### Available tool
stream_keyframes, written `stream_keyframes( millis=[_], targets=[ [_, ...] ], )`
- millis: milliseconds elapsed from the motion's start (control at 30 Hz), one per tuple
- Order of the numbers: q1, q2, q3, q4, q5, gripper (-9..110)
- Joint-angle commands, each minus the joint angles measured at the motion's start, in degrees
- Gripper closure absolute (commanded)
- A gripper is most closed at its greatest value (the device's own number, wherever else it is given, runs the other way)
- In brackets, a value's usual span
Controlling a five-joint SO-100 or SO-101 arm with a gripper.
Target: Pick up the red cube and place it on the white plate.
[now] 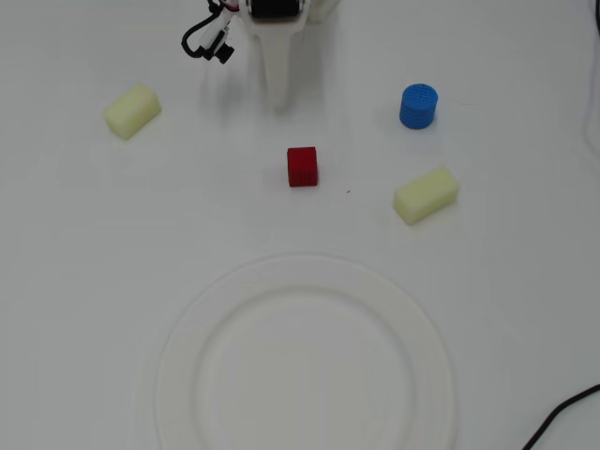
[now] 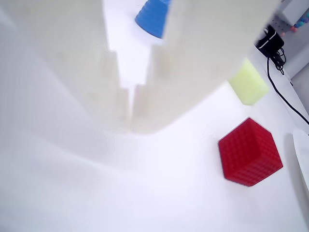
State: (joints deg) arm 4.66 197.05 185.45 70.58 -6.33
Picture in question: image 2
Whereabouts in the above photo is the blue ribbed cylinder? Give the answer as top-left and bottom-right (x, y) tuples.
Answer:
(134, 0), (172, 39)

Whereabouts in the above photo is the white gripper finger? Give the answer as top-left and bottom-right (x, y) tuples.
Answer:
(131, 0), (278, 134)
(0, 0), (131, 165)

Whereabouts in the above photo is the colourful bead string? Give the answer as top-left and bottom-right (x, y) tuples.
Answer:
(280, 20), (307, 37)

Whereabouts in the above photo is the thin black cable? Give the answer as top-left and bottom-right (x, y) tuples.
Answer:
(266, 47), (309, 126)

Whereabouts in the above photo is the white box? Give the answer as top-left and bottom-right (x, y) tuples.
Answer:
(281, 0), (309, 27)

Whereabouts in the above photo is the pale yellow foam block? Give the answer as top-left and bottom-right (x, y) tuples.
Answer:
(228, 58), (270, 106)

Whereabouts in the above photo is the black electronic device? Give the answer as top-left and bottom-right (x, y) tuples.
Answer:
(254, 24), (285, 58)

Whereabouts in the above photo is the red cube block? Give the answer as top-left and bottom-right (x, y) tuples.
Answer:
(218, 117), (283, 187)

